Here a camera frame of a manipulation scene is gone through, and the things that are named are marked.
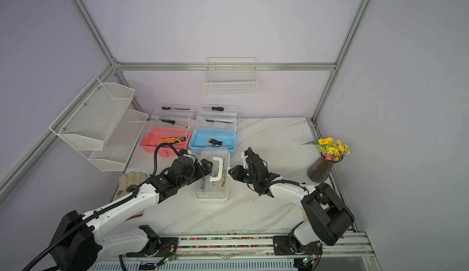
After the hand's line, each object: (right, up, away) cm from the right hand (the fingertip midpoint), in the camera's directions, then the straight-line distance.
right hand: (231, 174), depth 86 cm
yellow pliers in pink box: (-36, +17, +22) cm, 45 cm away
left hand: (-11, +3, -4) cm, 12 cm away
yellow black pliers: (-3, -2, -3) cm, 5 cm away
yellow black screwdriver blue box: (-10, +14, +21) cm, 27 cm away
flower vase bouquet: (+43, +12, -12) cm, 46 cm away
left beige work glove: (-52, -3, +6) cm, 53 cm away
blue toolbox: (-10, +24, +25) cm, 36 cm away
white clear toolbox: (-7, -5, -5) cm, 10 cm away
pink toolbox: (-38, +26, +22) cm, 51 cm away
